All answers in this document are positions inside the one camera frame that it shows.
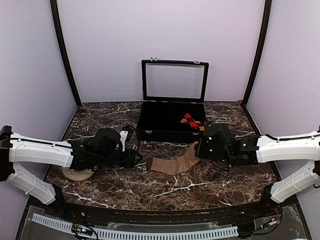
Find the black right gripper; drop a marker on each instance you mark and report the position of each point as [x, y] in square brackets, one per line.
[200, 149]

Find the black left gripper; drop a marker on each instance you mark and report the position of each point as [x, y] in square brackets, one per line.
[128, 161]

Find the tan brown sock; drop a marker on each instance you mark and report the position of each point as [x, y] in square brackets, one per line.
[174, 166]

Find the cream branch-pattern plate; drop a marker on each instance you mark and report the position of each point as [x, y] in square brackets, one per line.
[77, 176]

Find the black glass-lid display case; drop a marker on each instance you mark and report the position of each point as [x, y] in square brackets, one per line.
[171, 88]

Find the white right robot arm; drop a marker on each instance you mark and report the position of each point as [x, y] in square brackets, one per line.
[284, 148]

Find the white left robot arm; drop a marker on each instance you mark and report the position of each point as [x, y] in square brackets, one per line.
[16, 148]

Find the red orange argyle sock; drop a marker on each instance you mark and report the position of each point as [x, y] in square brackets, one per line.
[196, 125]

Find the right black frame post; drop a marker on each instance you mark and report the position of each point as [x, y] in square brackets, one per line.
[259, 51]

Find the black frame post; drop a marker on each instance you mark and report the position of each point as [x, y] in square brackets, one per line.
[259, 51]
[63, 51]

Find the white slotted cable duct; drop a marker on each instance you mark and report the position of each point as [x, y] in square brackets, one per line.
[119, 231]

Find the left black frame post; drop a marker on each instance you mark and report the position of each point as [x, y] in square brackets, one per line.
[63, 51]

